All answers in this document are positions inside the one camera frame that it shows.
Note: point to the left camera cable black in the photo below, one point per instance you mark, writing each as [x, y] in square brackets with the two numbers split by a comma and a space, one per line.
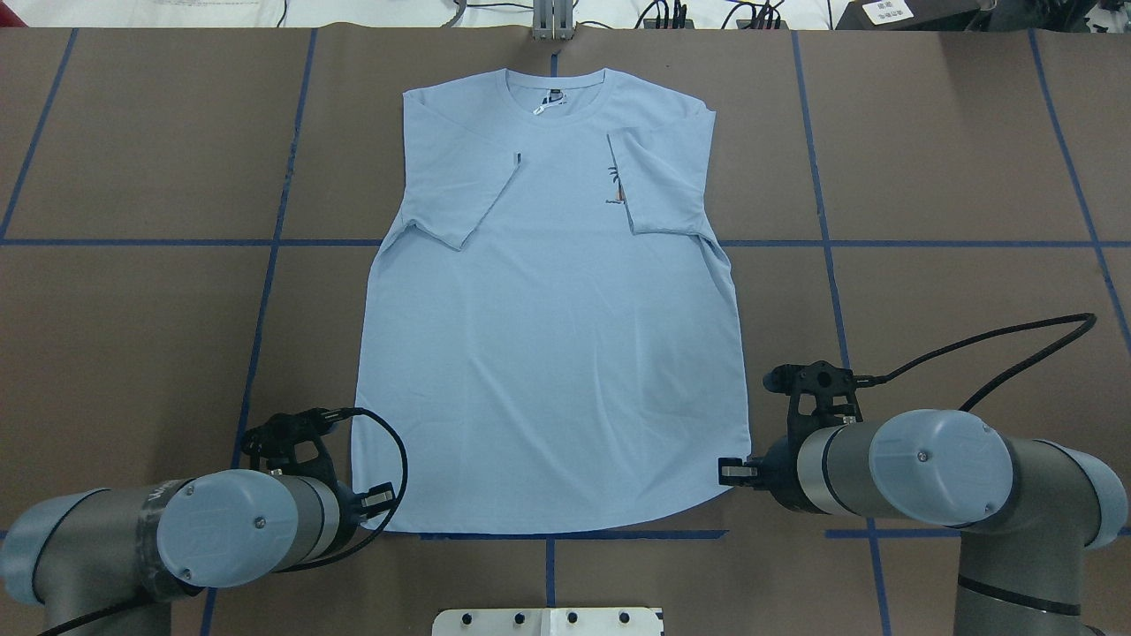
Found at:
[368, 468]

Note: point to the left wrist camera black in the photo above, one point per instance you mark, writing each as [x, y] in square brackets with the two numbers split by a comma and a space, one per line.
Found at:
[292, 444]

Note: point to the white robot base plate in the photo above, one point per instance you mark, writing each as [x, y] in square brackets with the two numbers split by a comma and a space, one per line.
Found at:
[551, 621]

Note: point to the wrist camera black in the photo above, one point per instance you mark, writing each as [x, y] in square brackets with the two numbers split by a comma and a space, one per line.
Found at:
[820, 396]
[292, 444]

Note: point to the light blue t-shirt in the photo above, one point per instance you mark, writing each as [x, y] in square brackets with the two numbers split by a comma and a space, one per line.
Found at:
[550, 321]

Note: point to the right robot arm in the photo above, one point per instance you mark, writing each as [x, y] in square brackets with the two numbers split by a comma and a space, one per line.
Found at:
[1027, 510]

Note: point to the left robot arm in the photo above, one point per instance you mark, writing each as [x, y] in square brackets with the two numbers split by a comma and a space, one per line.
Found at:
[112, 560]

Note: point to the brown paper table cover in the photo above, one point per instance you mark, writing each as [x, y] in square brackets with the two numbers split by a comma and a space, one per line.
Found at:
[189, 218]

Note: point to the black box with label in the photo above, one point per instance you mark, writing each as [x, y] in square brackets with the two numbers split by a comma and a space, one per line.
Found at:
[911, 16]

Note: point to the grey metal post bracket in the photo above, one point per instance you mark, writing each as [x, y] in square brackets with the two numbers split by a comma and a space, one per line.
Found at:
[553, 20]

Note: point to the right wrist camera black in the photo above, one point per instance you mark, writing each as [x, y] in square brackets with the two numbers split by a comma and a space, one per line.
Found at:
[820, 396]

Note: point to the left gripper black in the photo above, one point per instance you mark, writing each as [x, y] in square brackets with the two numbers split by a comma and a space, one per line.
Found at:
[350, 506]

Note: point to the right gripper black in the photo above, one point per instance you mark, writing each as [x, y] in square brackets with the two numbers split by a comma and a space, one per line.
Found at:
[781, 468]

